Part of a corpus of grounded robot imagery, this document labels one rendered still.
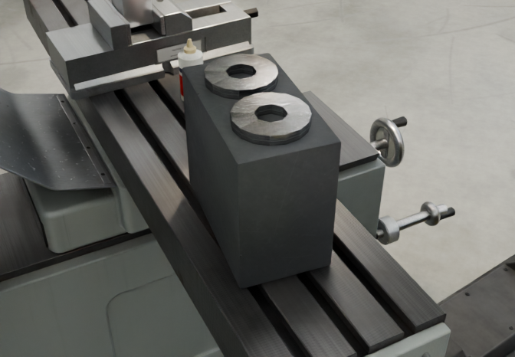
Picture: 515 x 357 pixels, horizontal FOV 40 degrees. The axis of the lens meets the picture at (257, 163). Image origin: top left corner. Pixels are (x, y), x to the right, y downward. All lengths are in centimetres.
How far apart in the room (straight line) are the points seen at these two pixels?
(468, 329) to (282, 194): 64
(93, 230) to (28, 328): 21
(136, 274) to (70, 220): 18
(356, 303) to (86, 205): 51
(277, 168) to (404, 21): 304
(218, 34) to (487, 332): 71
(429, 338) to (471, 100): 235
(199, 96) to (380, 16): 299
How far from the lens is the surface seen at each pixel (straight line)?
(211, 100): 83
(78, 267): 124
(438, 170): 268
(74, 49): 124
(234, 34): 131
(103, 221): 120
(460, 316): 135
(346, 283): 87
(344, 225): 94
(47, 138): 125
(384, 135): 163
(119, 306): 134
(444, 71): 332
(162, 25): 124
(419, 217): 161
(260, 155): 74
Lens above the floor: 157
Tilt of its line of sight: 37 degrees down
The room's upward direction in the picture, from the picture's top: straight up
